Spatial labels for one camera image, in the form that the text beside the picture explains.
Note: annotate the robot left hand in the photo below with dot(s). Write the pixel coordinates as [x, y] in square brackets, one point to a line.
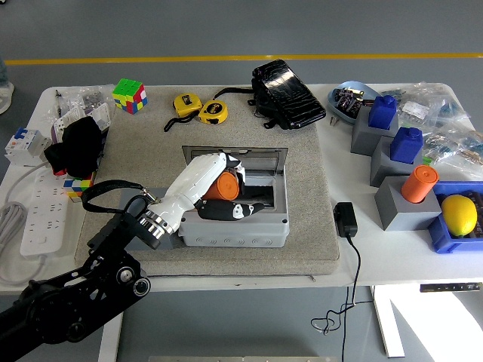
[192, 181]

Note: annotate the orange cylinder battery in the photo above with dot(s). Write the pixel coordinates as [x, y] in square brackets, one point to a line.
[419, 184]
[226, 186]

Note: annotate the transparent hinged box lid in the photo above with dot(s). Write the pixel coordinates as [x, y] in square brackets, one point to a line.
[264, 160]

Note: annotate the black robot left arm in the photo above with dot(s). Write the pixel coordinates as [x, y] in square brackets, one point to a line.
[94, 286]

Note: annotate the grey electrical box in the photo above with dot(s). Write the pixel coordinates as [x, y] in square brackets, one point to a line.
[234, 235]

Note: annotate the blue block battery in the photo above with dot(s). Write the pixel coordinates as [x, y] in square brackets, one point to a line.
[382, 111]
[405, 145]

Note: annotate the grey holder block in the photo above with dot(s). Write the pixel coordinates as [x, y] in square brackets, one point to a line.
[400, 215]
[362, 135]
[381, 166]
[168, 244]

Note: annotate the yellow tape measure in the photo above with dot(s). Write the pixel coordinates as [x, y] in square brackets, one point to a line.
[185, 103]
[213, 111]

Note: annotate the grey-brown mat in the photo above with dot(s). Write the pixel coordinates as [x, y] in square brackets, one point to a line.
[245, 260]

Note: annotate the colourful puzzle cube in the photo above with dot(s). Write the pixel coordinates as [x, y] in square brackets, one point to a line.
[75, 188]
[130, 96]

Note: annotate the white plug packet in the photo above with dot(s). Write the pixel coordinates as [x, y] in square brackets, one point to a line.
[103, 117]

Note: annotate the black cloth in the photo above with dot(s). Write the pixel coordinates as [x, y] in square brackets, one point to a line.
[79, 147]

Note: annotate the black glossy pouch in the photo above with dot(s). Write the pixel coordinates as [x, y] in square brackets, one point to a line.
[290, 98]

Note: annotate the clear bags of screws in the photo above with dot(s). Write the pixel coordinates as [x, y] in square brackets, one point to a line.
[90, 98]

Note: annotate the white power strip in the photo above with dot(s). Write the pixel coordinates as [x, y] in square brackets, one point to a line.
[45, 226]

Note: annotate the thin metal screwdriver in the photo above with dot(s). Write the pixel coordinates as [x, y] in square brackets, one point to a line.
[58, 103]

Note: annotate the black power adapter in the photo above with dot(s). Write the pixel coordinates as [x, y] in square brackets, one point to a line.
[345, 220]

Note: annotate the light blue bowl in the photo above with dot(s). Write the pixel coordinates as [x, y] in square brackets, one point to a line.
[334, 107]

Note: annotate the white circuit breaker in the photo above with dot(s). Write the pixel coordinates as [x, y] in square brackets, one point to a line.
[26, 147]

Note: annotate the dark small components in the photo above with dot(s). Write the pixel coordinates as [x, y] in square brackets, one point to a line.
[349, 100]

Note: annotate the white table leg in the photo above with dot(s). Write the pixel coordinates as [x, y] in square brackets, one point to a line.
[111, 341]
[388, 332]

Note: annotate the person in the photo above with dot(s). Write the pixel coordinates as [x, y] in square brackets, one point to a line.
[4, 100]

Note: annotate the green plastic piece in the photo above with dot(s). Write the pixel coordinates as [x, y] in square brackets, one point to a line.
[426, 160]

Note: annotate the blue plastic bin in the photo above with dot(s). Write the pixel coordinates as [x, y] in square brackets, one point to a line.
[441, 237]

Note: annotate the clear bags of components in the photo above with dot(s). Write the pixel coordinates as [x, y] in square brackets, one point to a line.
[445, 113]

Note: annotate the yellow lemon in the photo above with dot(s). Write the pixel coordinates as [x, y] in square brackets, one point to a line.
[458, 215]

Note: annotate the black table control panel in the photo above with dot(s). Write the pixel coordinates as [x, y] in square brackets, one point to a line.
[451, 287]

